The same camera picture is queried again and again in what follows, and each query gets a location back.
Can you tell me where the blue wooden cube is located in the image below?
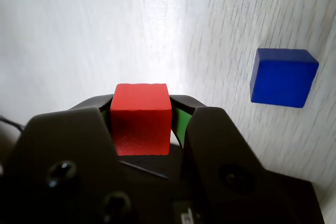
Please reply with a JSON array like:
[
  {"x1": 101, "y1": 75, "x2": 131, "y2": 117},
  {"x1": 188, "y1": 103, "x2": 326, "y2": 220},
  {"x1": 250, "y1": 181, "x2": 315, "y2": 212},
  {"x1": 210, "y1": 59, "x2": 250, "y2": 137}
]
[{"x1": 249, "y1": 48, "x2": 320, "y2": 109}]

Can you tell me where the red wooden cube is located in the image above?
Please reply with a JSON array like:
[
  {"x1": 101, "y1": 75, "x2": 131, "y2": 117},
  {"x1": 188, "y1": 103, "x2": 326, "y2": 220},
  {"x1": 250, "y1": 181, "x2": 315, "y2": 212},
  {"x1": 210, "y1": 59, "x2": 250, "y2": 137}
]
[{"x1": 109, "y1": 83, "x2": 173, "y2": 156}]

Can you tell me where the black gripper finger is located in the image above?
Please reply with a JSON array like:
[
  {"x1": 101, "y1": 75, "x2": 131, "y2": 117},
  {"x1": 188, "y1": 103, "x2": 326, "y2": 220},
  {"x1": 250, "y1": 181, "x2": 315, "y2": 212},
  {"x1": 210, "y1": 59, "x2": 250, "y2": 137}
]
[
  {"x1": 0, "y1": 93, "x2": 138, "y2": 224},
  {"x1": 170, "y1": 94, "x2": 266, "y2": 224}
]

